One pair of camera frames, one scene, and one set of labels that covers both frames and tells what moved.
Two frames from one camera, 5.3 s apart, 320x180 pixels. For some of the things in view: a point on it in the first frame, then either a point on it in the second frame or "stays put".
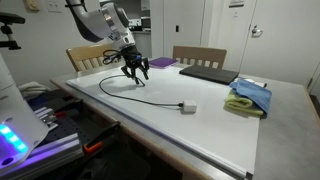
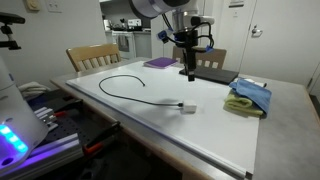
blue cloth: (258, 93) stays put
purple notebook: (161, 62) stays put
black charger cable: (180, 104) stays put
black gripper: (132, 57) → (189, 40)
